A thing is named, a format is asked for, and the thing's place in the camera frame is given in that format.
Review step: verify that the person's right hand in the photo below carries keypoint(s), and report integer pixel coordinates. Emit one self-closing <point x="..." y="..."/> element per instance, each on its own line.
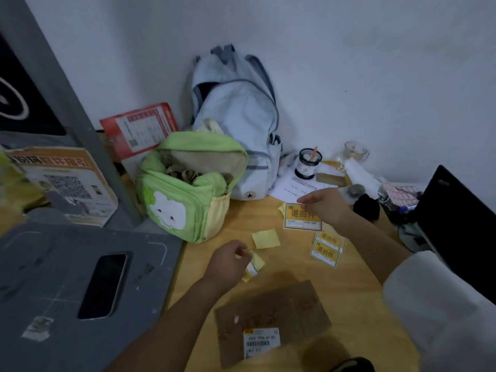
<point x="331" y="205"/>

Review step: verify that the person's left hand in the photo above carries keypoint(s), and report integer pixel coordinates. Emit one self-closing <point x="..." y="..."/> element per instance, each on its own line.
<point x="223" y="265"/>

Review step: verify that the person's left fingers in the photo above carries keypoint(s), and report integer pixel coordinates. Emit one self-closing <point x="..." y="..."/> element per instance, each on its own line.
<point x="242" y="252"/>

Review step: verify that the person's right fingers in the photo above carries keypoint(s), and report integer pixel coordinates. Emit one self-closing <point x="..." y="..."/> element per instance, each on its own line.
<point x="308" y="200"/>

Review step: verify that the small yellow label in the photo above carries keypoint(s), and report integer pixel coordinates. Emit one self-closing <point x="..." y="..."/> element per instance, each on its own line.
<point x="255" y="265"/>

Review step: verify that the large yellow white label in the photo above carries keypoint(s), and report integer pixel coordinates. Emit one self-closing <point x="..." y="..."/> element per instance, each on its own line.
<point x="300" y="220"/>

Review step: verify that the person's right forearm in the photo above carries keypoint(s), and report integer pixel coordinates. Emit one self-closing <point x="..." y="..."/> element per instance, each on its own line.
<point x="372" y="247"/>

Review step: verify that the person's left forearm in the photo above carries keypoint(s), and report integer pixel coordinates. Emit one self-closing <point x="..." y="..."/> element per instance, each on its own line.
<point x="174" y="325"/>

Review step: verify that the white printed paper sheet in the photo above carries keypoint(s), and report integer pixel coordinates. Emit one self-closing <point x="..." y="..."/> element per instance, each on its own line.
<point x="288" y="187"/>

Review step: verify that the yellow sticky note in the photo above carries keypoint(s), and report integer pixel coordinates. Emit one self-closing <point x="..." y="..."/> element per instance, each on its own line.
<point x="265" y="239"/>

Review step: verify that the small yellow paper scrap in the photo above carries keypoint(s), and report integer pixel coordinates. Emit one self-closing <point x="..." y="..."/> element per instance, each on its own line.
<point x="281" y="209"/>

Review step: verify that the brown rectangular block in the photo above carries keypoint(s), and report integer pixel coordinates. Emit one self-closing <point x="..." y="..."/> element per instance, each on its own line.
<point x="330" y="178"/>

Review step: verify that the black pen jar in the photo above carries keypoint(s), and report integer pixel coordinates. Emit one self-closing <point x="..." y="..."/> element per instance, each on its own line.
<point x="309" y="164"/>

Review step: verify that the yellow white label sticker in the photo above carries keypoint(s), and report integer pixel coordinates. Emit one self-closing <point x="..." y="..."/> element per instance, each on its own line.
<point x="323" y="254"/>
<point x="331" y="240"/>

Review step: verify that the grey round stone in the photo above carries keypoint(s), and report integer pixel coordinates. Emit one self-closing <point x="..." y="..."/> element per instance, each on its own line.
<point x="355" y="189"/>

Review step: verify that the orange pencil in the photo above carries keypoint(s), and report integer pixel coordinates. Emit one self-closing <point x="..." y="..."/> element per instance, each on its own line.
<point x="314" y="151"/>

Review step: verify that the black round pouch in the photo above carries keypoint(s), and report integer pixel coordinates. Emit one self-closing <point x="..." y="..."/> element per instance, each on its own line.
<point x="366" y="208"/>

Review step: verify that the white paper roll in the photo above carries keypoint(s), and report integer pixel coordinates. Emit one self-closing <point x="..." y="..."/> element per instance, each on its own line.
<point x="362" y="175"/>

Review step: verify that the brown cardboard envelope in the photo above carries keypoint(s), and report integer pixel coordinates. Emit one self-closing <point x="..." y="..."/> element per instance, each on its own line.
<point x="271" y="309"/>

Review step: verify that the clear glass cup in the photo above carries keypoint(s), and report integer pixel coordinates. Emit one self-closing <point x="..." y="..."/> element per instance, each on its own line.
<point x="354" y="151"/>

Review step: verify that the green cartoon backpack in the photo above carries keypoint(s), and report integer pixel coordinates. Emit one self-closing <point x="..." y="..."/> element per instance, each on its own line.
<point x="182" y="193"/>

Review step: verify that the pink patterned box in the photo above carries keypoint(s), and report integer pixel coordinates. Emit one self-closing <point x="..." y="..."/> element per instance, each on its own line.
<point x="399" y="194"/>

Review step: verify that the white shipping label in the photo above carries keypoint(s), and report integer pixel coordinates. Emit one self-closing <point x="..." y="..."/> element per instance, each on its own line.
<point x="261" y="344"/>

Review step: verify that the light blue backpack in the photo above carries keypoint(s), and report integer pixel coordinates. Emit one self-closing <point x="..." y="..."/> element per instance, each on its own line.
<point x="236" y="112"/>

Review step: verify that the black smartphone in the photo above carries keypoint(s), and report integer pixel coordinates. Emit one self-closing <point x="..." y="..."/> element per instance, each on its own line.
<point x="102" y="286"/>

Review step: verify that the black laptop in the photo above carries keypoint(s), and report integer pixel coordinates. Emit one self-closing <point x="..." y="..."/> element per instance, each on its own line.
<point x="461" y="224"/>

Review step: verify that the black shoe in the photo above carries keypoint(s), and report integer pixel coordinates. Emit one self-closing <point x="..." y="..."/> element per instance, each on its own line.
<point x="356" y="364"/>

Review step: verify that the red white clipboard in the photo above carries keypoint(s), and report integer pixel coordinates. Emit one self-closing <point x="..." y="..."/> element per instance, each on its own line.
<point x="139" y="127"/>

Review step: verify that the grey weighing kiosk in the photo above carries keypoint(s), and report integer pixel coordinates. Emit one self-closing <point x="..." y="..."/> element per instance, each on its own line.
<point x="58" y="267"/>

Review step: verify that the orange code poster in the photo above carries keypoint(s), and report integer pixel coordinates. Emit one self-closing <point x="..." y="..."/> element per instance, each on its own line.
<point x="66" y="185"/>

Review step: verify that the torn white sticker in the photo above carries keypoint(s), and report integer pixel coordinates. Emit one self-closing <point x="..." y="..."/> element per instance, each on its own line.
<point x="38" y="328"/>

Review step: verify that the black screen panel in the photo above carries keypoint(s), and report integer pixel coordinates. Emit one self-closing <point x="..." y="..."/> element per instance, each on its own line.
<point x="23" y="92"/>

